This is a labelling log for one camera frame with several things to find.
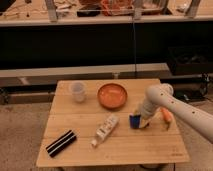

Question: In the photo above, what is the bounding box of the clear plastic cup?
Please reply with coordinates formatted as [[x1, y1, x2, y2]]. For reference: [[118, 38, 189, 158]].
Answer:
[[69, 81, 86, 103]]

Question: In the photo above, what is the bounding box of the orange bowl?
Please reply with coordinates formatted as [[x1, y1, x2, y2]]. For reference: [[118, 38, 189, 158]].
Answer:
[[97, 83, 128, 110]]

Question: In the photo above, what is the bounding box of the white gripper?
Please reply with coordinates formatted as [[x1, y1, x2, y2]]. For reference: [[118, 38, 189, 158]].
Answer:
[[129, 98, 159, 129]]

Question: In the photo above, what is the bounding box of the orange carrot toy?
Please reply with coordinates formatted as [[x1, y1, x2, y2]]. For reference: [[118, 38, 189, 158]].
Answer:
[[161, 108, 172, 129]]

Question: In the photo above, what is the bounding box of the black cable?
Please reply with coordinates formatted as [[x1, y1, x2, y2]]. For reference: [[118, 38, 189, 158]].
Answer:
[[132, 18, 138, 80]]

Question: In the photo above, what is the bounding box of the black bin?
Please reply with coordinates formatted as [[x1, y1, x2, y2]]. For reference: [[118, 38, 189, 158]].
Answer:
[[166, 45, 213, 75]]

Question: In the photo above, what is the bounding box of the white plastic bottle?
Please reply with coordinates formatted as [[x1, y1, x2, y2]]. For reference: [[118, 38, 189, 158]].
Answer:
[[91, 114, 119, 147]]

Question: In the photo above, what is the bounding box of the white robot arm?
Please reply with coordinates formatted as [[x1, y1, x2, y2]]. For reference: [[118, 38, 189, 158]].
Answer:
[[129, 83, 213, 144]]

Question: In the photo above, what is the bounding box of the wooden table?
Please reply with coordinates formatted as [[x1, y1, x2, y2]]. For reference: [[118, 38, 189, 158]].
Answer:
[[37, 79, 189, 167]]

